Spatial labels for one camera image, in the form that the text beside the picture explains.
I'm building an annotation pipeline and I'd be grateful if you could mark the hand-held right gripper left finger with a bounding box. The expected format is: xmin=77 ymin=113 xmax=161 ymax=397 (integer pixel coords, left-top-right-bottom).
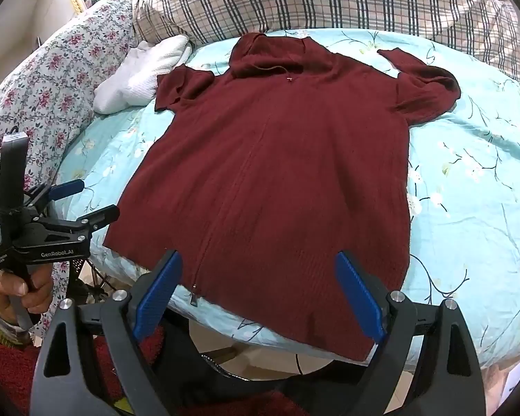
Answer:
xmin=28 ymin=249 xmax=185 ymax=416

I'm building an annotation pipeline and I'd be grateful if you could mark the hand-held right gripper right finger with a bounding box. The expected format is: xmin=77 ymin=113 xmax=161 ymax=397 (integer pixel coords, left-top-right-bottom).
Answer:
xmin=335 ymin=250 xmax=488 ymax=416

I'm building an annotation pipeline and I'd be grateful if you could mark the red rug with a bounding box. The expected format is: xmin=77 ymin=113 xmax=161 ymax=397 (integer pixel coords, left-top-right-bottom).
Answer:
xmin=0 ymin=321 xmax=313 ymax=416

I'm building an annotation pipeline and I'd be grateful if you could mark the dark red knit sweater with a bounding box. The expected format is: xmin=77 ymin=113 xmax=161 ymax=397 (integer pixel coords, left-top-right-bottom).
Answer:
xmin=103 ymin=32 xmax=462 ymax=362

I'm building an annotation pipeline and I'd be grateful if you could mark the light blue floral bedsheet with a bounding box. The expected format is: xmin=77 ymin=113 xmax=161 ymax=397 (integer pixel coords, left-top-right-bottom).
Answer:
xmin=58 ymin=28 xmax=520 ymax=373

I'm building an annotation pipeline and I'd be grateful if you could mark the white textured towel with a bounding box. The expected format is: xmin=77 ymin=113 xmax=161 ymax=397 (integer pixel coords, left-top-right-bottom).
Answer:
xmin=93 ymin=35 xmax=194 ymax=115

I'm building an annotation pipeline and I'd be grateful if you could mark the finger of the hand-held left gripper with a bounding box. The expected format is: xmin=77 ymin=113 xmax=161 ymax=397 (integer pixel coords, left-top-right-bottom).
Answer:
xmin=38 ymin=205 xmax=121 ymax=243
xmin=23 ymin=179 xmax=86 ymax=209

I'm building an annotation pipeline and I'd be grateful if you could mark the white red floral quilt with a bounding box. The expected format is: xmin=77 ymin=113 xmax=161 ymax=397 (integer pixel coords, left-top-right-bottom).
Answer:
xmin=0 ymin=0 xmax=140 ymax=347

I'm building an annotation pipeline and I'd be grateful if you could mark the person's left hand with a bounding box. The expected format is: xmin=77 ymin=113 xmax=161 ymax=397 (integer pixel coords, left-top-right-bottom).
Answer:
xmin=0 ymin=263 xmax=55 ymax=327

